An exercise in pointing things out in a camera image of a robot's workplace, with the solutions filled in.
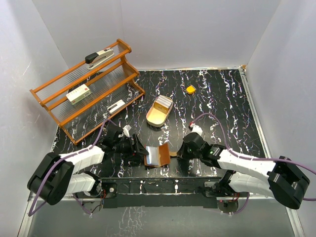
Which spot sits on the yellow tape measure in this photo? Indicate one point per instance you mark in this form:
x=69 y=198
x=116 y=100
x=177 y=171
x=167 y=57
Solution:
x=190 y=89

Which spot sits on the white red staples box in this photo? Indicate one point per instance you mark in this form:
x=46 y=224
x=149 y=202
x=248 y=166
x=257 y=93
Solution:
x=78 y=94

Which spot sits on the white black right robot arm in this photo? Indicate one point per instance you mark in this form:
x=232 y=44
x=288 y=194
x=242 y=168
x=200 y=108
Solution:
x=281 y=178

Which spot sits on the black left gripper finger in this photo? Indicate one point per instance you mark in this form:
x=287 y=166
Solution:
x=138 y=148
x=135 y=161

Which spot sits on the black white stapler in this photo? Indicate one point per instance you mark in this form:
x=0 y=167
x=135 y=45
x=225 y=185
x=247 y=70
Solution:
x=97 y=58

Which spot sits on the small white stapler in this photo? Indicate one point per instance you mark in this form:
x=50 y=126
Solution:
x=115 y=107

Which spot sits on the stack of credit cards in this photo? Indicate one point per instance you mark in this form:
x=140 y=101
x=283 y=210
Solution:
x=164 y=101

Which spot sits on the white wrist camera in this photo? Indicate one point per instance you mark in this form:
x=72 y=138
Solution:
x=195 y=129
x=126 y=130

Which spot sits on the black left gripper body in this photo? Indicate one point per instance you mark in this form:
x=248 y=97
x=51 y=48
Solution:
x=125 y=147

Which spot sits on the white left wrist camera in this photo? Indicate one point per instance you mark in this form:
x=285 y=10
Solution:
x=126 y=130

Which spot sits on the beige oval tray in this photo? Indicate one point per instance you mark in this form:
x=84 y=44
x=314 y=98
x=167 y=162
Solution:
x=157 y=115

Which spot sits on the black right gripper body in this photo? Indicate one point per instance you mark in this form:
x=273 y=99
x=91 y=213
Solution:
x=187 y=153

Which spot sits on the brown leather card holder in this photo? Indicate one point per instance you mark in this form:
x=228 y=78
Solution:
x=158 y=156

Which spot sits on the orange wooden shelf rack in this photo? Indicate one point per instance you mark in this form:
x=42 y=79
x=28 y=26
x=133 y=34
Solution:
x=97 y=88

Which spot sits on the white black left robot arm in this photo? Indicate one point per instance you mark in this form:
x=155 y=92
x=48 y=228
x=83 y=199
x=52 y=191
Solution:
x=62 y=175

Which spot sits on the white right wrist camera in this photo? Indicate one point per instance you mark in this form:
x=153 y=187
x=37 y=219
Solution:
x=195 y=129

